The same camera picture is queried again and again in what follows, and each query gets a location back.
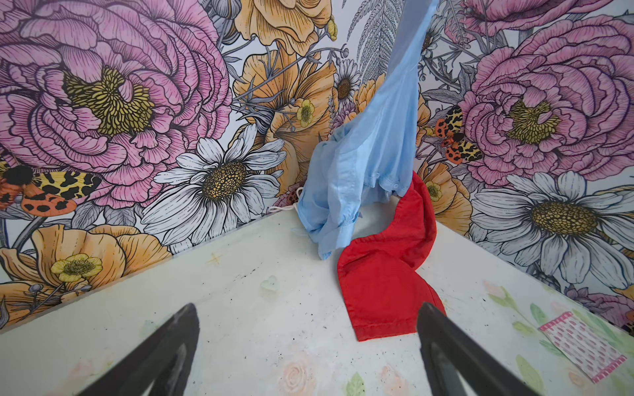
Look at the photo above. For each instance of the light blue shirt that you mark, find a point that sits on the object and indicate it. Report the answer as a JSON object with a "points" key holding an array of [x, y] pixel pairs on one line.
{"points": [[371, 158]]}

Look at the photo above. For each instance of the pink patterned sticker patch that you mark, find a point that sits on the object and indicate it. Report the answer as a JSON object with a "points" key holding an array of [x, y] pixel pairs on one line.
{"points": [[594, 356]]}

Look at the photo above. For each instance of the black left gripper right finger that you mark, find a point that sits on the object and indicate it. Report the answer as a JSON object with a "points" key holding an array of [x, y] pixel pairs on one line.
{"points": [[453, 360]]}

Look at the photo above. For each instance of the red cloth garment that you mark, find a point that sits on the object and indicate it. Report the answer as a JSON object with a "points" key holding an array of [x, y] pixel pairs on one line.
{"points": [[377, 274]]}

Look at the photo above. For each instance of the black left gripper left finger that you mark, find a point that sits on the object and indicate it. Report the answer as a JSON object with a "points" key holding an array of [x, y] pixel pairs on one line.
{"points": [[160, 365]]}

